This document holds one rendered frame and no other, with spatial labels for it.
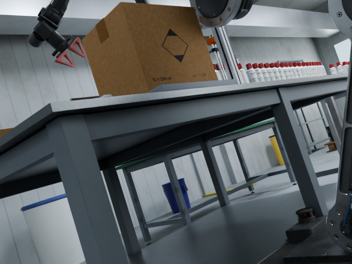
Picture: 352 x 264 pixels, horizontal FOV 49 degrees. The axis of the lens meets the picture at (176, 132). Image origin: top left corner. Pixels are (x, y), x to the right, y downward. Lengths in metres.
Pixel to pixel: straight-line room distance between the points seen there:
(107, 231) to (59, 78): 4.70
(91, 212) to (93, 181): 0.06
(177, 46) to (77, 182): 0.57
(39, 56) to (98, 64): 4.24
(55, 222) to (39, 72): 2.14
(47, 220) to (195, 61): 3.12
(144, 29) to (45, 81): 4.26
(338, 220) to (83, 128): 0.73
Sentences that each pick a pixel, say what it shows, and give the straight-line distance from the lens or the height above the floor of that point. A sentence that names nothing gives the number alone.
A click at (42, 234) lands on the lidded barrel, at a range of 4.15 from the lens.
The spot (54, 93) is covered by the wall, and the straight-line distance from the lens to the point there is 5.32.
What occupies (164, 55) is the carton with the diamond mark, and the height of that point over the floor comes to 0.95.
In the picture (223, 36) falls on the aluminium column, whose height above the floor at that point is 1.16.
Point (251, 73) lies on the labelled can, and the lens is 2.34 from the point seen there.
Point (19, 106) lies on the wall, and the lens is 5.08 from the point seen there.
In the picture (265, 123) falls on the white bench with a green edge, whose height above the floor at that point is 0.77.
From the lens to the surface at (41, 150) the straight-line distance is 0.91.
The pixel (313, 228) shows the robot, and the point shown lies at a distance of 1.50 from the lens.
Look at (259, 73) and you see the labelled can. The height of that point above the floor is 1.02.
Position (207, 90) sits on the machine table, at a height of 0.82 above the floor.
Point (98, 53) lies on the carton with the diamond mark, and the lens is 1.23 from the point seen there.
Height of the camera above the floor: 0.64
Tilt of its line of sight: 5 degrees up
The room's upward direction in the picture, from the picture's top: 18 degrees counter-clockwise
